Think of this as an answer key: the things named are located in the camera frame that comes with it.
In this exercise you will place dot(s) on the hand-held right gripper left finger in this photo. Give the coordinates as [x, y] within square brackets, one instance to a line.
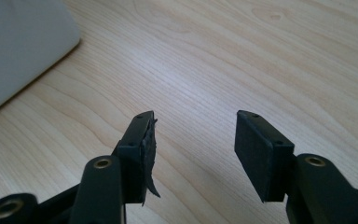
[135, 146]

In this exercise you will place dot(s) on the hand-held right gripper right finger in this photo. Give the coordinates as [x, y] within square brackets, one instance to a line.
[261, 149]

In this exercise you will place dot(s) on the white flat tray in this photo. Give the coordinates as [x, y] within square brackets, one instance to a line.
[18, 46]

